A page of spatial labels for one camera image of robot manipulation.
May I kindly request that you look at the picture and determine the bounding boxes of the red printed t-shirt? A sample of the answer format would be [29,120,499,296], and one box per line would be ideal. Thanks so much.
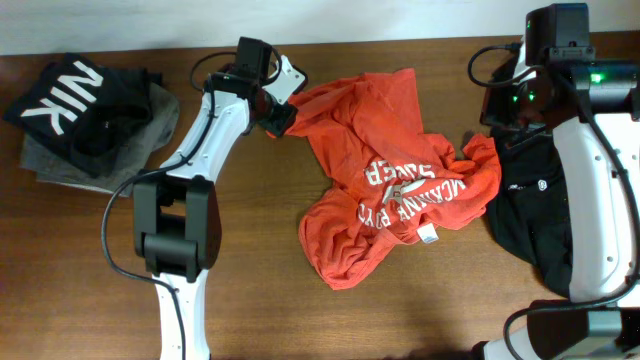
[286,68,501,290]

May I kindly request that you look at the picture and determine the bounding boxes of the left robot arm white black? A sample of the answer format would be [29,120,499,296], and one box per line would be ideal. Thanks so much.
[132,37,307,360]

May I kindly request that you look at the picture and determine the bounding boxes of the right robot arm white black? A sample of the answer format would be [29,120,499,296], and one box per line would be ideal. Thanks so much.
[472,3,639,359]

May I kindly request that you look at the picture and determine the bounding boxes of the black crumpled garment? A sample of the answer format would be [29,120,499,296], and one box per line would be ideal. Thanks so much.
[487,127,573,298]

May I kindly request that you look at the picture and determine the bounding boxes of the dark folded garment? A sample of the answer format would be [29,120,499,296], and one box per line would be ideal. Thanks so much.
[70,68,163,178]

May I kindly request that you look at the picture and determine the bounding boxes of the black shirt white letters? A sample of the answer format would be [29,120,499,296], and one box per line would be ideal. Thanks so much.
[3,52,153,160]

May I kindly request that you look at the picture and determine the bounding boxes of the grey folded garment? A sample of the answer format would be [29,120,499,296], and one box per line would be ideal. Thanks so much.
[20,84,180,194]

